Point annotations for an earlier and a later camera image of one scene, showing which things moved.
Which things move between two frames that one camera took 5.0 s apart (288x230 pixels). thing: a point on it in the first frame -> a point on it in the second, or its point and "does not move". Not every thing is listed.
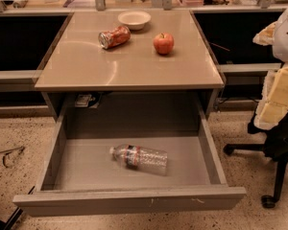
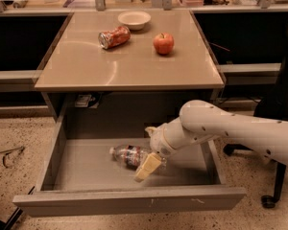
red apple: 163,43 does not move
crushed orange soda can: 116,36 does not move
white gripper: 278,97 -> 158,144
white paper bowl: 134,19 does not move
